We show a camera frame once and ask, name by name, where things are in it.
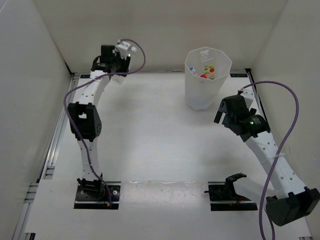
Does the clear bottle yellow label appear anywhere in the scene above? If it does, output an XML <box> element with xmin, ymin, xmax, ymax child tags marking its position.
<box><xmin>200</xmin><ymin>49</ymin><xmax>215</xmax><ymax>80</ymax></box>

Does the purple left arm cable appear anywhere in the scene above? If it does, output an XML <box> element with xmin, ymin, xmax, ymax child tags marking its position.
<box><xmin>63</xmin><ymin>38</ymin><xmax>147</xmax><ymax>207</ymax></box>

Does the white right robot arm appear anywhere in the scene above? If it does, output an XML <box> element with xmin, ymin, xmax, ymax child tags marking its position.
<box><xmin>214</xmin><ymin>94</ymin><xmax>320</xmax><ymax>227</ymax></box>

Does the blue label plastic bottle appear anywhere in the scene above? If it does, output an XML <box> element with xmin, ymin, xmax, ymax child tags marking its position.
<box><xmin>189</xmin><ymin>67</ymin><xmax>196</xmax><ymax>75</ymax></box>

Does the white polygonal plastic bin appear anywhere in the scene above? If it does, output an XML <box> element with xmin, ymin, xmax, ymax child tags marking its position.
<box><xmin>184</xmin><ymin>47</ymin><xmax>232</xmax><ymax>111</ymax></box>

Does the aluminium left frame rail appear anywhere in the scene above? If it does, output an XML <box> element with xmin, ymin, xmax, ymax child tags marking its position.
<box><xmin>12</xmin><ymin>72</ymin><xmax>81</xmax><ymax>240</ymax></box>

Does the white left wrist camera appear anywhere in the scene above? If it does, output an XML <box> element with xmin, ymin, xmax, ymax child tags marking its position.
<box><xmin>116</xmin><ymin>39</ymin><xmax>137</xmax><ymax>59</ymax></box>

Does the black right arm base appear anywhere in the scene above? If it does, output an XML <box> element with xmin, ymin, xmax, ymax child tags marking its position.
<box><xmin>204</xmin><ymin>173</ymin><xmax>258</xmax><ymax>212</ymax></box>

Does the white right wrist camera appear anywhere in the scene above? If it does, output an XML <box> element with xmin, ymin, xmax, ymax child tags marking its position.
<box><xmin>237</xmin><ymin>90</ymin><xmax>255</xmax><ymax>109</ymax></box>

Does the clear ribbed plastic bottle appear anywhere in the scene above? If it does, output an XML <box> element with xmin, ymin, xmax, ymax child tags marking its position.
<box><xmin>109</xmin><ymin>54</ymin><xmax>133</xmax><ymax>85</ymax></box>

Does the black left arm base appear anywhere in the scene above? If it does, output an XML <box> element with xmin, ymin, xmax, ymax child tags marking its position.
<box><xmin>73</xmin><ymin>178</ymin><xmax>121</xmax><ymax>210</ymax></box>

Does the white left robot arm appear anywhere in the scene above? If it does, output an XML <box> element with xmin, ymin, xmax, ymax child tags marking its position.
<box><xmin>67</xmin><ymin>41</ymin><xmax>137</xmax><ymax>200</ymax></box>

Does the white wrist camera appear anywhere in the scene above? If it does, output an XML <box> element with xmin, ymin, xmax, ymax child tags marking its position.
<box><xmin>116</xmin><ymin>39</ymin><xmax>137</xmax><ymax>59</ymax></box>
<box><xmin>237</xmin><ymin>90</ymin><xmax>255</xmax><ymax>109</ymax></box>

